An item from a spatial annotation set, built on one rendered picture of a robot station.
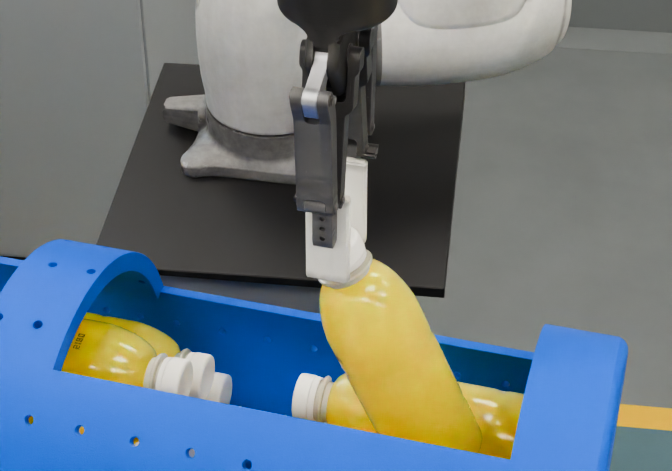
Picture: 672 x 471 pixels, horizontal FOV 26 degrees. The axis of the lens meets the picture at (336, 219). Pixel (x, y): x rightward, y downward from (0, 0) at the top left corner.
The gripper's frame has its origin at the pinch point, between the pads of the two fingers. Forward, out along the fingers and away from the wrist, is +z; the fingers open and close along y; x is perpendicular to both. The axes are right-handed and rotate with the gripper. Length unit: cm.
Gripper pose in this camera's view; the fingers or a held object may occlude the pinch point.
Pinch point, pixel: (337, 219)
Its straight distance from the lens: 100.4
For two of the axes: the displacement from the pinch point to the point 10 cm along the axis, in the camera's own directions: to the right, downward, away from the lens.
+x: 9.6, 1.6, -2.1
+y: -2.6, 5.7, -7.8
